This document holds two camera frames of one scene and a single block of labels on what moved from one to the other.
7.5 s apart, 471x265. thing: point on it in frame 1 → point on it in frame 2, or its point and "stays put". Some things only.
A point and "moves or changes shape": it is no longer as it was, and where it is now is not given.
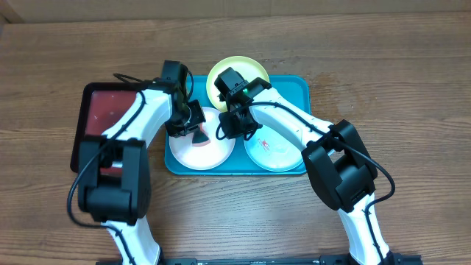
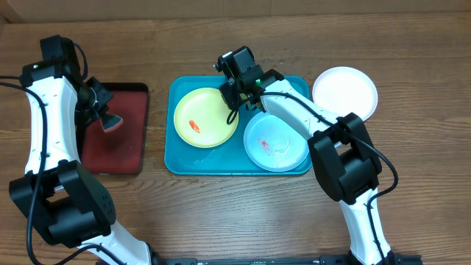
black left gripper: x=196 y=118 → x=84 y=118
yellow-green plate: x=247 y=68 moves or changes shape
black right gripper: x=226 y=123 → x=227 y=96
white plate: x=208 y=157 → x=341 y=90
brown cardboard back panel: x=35 y=10 stays put
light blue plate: x=273 y=149 stays put
